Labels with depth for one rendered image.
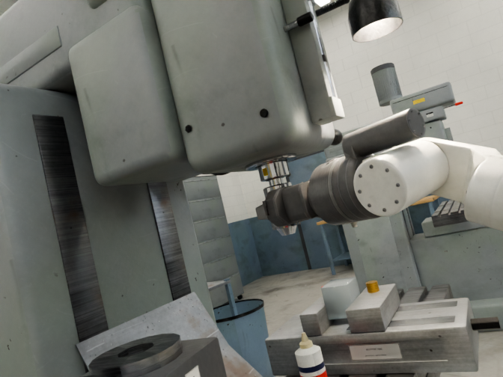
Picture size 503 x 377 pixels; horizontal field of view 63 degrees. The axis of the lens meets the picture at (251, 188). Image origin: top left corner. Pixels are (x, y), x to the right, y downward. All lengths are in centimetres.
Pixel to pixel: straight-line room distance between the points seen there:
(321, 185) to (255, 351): 242
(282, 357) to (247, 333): 202
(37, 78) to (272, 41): 50
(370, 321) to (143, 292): 46
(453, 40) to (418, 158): 687
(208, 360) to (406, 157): 29
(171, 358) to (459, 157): 37
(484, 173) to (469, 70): 677
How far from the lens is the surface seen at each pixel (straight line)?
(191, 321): 96
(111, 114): 73
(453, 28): 738
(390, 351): 75
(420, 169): 47
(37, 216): 80
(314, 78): 63
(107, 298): 85
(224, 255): 638
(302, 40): 65
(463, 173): 52
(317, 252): 777
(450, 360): 74
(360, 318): 74
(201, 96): 62
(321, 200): 54
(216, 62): 62
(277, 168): 64
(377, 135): 50
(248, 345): 287
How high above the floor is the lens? 123
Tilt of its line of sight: 4 degrees up
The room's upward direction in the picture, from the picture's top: 14 degrees counter-clockwise
